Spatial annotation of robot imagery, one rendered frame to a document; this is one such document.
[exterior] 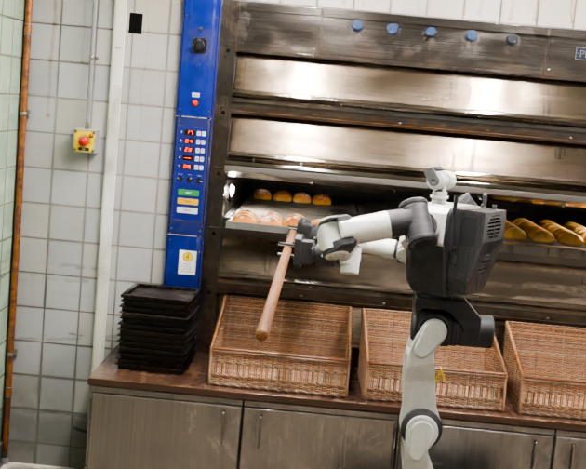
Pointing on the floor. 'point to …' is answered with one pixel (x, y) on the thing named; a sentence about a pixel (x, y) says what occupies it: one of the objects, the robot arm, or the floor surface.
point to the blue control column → (196, 73)
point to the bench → (304, 428)
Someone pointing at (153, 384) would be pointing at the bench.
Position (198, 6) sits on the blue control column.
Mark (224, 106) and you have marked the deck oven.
